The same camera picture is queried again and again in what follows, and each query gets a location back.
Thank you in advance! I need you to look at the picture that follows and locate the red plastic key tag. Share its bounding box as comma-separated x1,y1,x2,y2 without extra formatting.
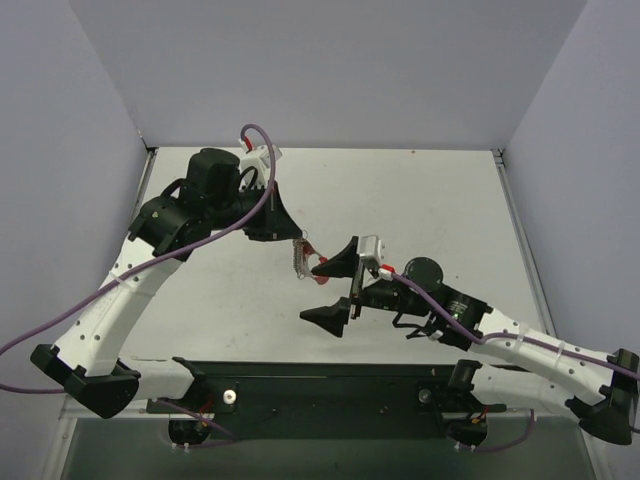
302,241,329,286

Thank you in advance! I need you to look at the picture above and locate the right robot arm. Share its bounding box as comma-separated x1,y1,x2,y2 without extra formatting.
293,235,639,446

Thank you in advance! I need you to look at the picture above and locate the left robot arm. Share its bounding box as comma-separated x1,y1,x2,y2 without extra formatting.
30,146,302,419

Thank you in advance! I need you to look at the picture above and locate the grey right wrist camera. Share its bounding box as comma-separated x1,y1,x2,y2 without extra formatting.
356,235,385,273

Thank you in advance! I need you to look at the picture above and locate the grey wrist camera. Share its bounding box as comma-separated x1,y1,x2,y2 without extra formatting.
356,235,385,273
240,145,272,177

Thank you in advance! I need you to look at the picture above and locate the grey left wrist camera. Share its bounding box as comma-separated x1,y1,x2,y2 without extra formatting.
240,145,272,177

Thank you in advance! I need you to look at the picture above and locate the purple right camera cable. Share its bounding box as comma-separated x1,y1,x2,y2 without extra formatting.
389,269,640,434

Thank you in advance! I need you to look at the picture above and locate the purple camera cable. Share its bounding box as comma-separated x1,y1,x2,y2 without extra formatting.
0,123,281,396
389,269,640,434

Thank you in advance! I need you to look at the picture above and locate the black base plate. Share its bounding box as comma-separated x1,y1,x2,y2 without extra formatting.
176,361,510,440

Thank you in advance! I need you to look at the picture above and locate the aluminium frame rail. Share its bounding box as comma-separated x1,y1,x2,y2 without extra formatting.
491,149,555,333

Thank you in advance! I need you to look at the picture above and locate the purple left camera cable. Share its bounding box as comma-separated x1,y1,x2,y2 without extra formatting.
0,123,281,396

